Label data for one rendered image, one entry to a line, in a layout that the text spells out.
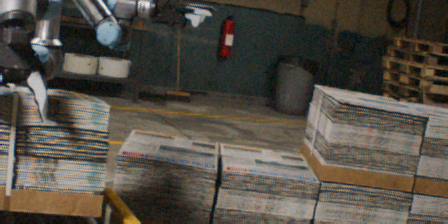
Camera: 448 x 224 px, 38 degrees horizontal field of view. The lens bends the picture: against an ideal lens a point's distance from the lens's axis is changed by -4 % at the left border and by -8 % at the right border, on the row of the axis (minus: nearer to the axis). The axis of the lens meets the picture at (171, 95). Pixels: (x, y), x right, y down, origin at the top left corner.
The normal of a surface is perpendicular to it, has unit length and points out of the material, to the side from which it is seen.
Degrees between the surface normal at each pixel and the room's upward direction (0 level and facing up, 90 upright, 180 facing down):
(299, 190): 90
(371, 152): 90
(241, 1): 90
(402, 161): 90
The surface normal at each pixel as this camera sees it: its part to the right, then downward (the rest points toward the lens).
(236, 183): -0.05, 0.13
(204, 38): 0.32, 0.18
